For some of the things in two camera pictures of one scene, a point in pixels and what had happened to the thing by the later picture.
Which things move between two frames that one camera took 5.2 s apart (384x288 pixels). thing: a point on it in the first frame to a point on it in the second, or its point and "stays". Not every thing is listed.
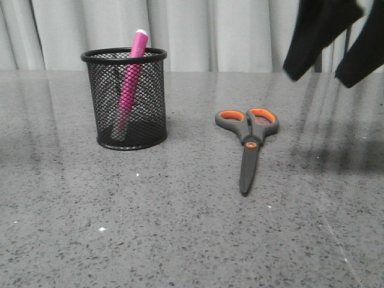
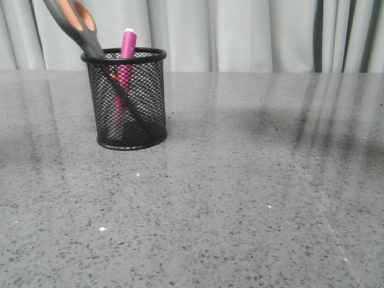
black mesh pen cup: [129, 96] stays
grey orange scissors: [252, 126] to [79, 19]
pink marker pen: [140, 40] to [123, 78]
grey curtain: [198, 35] stays
